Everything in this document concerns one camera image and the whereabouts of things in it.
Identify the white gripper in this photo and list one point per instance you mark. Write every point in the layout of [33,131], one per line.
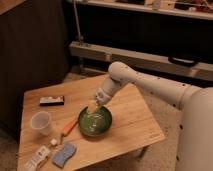
[104,94]

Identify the clear plastic cup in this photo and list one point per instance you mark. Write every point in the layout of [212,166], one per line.
[41,122]

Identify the long case with handle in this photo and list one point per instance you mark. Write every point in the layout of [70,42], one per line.
[142,60]

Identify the green ceramic bowl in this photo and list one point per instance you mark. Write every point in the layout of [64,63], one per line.
[94,124]

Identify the wooden table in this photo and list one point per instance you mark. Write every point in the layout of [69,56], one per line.
[99,137]

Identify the blue sponge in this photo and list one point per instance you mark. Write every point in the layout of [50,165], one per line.
[64,154]

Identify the metal stand pole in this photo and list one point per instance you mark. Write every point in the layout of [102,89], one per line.
[79,35]

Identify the upper shelf with items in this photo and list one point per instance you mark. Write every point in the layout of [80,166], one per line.
[144,8]

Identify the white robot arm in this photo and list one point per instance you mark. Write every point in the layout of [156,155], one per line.
[195,142]

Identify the black small box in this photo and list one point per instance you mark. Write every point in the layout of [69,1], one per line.
[51,100]

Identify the white tube with cap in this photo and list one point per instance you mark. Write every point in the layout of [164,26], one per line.
[40,156]

